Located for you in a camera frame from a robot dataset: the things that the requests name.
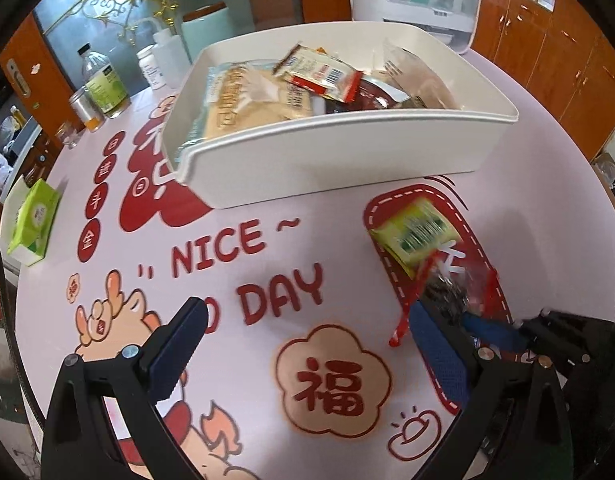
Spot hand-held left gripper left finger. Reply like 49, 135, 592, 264
40, 296, 209, 480

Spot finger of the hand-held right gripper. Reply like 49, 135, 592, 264
462, 309, 591, 367

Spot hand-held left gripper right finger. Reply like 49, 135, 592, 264
410, 300, 575, 480

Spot clear red-edged dark snack packet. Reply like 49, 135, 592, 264
389, 250, 503, 348

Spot green snack packet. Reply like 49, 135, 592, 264
370, 197, 465, 278

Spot white plastic storage bin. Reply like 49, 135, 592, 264
163, 21, 519, 210

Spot large bread packet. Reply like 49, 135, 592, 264
184, 62, 328, 146

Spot green tissue box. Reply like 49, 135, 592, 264
0, 175, 63, 267

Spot green tissue pack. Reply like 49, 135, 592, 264
7, 180, 63, 256

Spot small clear glass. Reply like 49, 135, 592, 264
54, 121, 83, 150

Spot pale cookie packet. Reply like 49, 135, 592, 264
382, 40, 461, 110

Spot small jar with orange contents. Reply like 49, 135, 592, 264
68, 87, 105, 133

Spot dark red snack packet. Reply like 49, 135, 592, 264
322, 77, 418, 116

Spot cluttered kitchen counter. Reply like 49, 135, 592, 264
0, 105, 43, 196

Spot glass bottle with green label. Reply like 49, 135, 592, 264
77, 44, 130, 118

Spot small white pill bottle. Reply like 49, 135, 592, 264
137, 45, 168, 91

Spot white squeeze bottle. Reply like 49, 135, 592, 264
152, 17, 193, 88

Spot white and red snack packet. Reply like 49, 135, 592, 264
272, 42, 364, 103

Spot pale teal canister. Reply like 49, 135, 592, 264
180, 4, 238, 61

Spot white countertop appliance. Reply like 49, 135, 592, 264
345, 0, 483, 56

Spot wooden wall cabinets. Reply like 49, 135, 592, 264
470, 0, 615, 161

